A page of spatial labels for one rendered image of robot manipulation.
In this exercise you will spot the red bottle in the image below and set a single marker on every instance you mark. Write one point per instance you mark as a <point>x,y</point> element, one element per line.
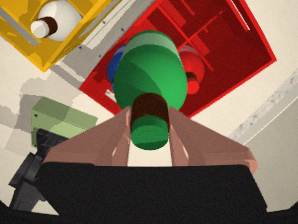
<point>193,66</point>

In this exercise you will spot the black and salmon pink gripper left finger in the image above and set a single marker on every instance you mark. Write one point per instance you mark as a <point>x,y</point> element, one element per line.
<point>97,144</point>

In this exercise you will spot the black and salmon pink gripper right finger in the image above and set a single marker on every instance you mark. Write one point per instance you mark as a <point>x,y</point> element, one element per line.
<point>203,145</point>

